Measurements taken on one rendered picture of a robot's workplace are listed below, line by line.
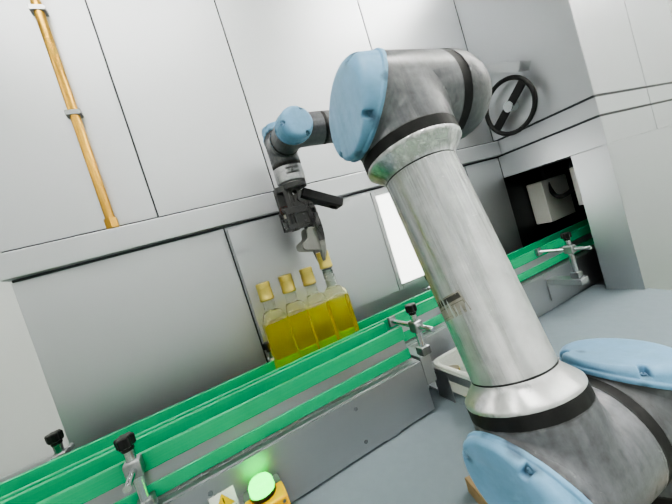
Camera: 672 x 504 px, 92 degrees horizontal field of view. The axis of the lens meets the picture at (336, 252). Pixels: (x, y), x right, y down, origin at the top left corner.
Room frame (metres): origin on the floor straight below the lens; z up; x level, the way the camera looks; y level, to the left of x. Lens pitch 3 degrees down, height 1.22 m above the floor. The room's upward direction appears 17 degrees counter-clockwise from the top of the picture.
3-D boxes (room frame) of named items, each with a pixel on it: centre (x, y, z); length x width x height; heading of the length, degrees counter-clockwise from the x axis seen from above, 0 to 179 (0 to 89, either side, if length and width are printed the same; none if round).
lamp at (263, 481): (0.55, 0.25, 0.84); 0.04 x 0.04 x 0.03
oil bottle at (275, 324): (0.78, 0.19, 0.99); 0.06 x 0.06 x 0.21; 23
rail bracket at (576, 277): (1.04, -0.71, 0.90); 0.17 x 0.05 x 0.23; 24
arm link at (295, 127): (0.76, 0.00, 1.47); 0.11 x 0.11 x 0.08; 22
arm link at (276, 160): (0.84, 0.05, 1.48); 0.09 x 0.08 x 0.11; 22
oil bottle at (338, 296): (0.85, 0.04, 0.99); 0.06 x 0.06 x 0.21; 24
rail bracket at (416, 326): (0.78, -0.12, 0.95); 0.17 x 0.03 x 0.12; 24
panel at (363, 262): (1.07, -0.14, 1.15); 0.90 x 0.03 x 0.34; 114
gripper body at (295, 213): (0.84, 0.06, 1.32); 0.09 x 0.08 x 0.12; 112
